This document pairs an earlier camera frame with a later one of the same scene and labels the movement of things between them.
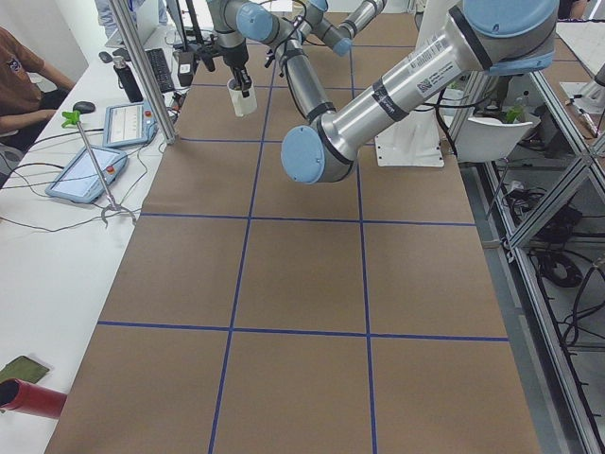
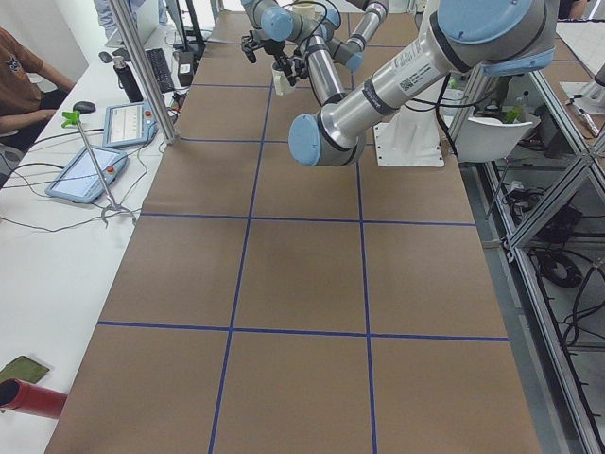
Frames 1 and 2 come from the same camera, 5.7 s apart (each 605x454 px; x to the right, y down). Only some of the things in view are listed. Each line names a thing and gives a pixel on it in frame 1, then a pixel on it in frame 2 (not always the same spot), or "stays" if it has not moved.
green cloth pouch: [23, 368] stays
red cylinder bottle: [22, 396] stays
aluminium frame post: [145, 71] stays
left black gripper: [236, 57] → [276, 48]
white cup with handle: [242, 105] → [282, 81]
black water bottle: [126, 80] stays
